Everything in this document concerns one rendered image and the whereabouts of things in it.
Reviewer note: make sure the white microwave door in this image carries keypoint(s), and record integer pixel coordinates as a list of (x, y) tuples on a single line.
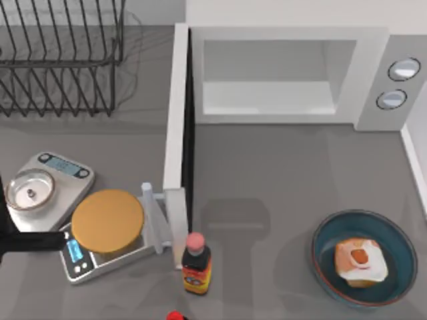
[(176, 133)]

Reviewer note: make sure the dark sauce bottle pink cap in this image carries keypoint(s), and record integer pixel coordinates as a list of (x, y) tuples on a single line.
[(197, 266)]

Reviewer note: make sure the silver scale with orange plate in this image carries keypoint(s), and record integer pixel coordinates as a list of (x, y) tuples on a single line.
[(106, 230)]

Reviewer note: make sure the red cap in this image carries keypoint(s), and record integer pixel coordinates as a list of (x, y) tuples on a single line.
[(175, 316)]

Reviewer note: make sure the silver scale with glass dish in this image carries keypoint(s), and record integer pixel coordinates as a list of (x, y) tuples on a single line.
[(50, 190)]

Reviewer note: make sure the pale microwave oven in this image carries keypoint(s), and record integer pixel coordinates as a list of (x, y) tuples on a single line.
[(370, 80)]

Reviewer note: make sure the egg toast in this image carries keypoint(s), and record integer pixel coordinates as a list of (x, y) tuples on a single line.
[(360, 263)]

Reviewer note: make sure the blue bowl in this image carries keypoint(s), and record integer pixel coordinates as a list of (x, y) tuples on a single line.
[(365, 256)]

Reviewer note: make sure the round microwave knob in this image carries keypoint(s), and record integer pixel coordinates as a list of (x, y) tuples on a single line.
[(391, 99), (404, 69)]

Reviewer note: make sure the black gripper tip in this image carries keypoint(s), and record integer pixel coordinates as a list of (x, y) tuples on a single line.
[(20, 240)]

